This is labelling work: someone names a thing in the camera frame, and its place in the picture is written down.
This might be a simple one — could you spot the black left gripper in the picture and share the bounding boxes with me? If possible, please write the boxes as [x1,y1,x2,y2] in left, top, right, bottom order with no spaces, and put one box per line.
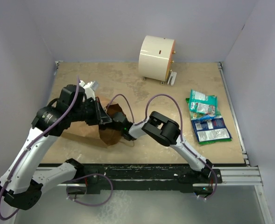
[70,97,112,126]

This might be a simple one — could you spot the brown paper bag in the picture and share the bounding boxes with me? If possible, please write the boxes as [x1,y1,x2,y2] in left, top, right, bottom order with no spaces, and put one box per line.
[62,97,136,149]

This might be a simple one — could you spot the green white snack bag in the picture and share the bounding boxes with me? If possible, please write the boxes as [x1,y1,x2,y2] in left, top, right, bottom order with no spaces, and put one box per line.
[185,97,233,146]

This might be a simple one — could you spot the teal candy bag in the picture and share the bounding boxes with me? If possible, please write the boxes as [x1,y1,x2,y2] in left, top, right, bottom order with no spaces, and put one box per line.
[189,90,218,116]

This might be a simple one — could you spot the blue snack bag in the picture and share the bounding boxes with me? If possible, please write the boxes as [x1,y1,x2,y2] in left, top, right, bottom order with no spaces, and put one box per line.
[191,118,232,145]

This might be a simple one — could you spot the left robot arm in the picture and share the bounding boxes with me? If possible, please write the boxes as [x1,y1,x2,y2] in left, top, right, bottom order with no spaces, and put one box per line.
[0,82,112,210]

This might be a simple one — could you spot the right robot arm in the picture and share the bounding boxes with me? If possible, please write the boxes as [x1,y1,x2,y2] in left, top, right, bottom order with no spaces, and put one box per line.
[100,111,218,185]

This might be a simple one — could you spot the white cylindrical device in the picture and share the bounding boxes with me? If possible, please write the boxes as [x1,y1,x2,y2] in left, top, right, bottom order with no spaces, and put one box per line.
[138,35,177,86]

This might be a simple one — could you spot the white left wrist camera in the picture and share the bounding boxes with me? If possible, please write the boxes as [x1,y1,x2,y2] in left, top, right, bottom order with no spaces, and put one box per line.
[79,80,99,100]

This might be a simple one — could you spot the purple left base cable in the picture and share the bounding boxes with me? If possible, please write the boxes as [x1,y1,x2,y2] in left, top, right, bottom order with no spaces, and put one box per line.
[66,172,114,207]

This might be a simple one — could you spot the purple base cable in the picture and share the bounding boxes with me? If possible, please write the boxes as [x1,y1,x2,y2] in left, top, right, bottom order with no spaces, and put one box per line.
[66,172,114,207]
[196,168,219,201]

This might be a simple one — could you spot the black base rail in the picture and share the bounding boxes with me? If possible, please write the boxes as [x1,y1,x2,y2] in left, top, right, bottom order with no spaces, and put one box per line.
[66,164,222,195]

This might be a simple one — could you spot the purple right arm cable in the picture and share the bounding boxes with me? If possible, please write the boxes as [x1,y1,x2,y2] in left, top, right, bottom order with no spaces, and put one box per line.
[106,93,214,171]

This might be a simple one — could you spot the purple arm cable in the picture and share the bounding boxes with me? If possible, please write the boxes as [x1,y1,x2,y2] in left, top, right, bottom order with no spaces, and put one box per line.
[0,75,81,221]
[106,93,214,171]

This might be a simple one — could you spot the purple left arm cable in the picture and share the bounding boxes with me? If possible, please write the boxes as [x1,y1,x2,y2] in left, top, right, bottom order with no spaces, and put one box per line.
[0,75,81,221]

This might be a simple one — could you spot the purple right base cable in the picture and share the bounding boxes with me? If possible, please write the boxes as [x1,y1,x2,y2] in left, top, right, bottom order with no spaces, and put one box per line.
[196,168,219,201]

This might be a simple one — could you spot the aluminium table frame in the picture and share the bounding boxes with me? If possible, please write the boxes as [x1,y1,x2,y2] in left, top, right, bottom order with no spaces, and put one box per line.
[217,62,273,224]

